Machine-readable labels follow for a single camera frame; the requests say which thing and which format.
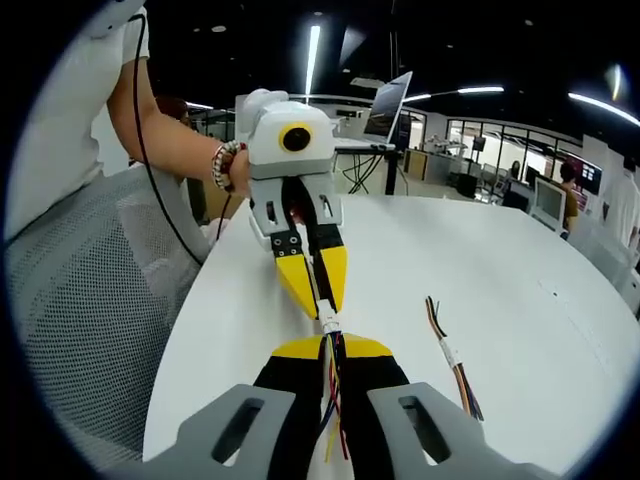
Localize black-legged desk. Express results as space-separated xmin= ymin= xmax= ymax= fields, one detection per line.
xmin=329 ymin=134 xmax=416 ymax=197

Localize black hanging cables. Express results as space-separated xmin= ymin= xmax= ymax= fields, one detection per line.
xmin=341 ymin=151 xmax=384 ymax=196

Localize beaded bracelet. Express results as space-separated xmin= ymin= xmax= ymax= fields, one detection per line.
xmin=211 ymin=140 xmax=248 ymax=194

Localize wall screen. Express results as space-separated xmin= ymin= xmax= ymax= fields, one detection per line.
xmin=569 ymin=157 xmax=605 ymax=195

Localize white worn device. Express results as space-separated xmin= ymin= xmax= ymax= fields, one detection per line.
xmin=82 ymin=0 xmax=149 ymax=40

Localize person's left hand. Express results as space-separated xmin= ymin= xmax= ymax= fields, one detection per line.
xmin=229 ymin=147 xmax=254 ymax=200

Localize white JST connector with wires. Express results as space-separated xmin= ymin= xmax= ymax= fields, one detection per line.
xmin=446 ymin=349 xmax=486 ymax=423
xmin=319 ymin=319 xmax=350 ymax=462

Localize white boxy monitor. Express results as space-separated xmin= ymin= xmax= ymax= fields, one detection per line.
xmin=530 ymin=176 xmax=569 ymax=232

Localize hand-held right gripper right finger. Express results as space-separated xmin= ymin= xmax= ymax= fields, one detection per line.
xmin=343 ymin=337 xmax=546 ymax=480

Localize grey mesh office chair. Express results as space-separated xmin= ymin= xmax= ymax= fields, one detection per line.
xmin=3 ymin=164 xmax=214 ymax=476

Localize silver laptop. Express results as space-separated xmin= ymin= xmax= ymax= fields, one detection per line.
xmin=333 ymin=70 xmax=415 ymax=152

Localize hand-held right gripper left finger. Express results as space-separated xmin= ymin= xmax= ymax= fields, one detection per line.
xmin=149 ymin=334 xmax=327 ymax=480

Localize person in white shirt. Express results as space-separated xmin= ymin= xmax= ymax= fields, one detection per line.
xmin=3 ymin=5 xmax=152 ymax=244

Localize ceiling light strip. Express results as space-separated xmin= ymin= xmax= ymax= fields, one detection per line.
xmin=567 ymin=91 xmax=640 ymax=127
xmin=303 ymin=23 xmax=322 ymax=97
xmin=402 ymin=85 xmax=506 ymax=105

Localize black device cable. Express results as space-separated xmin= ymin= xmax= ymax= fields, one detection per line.
xmin=130 ymin=13 xmax=237 ymax=267

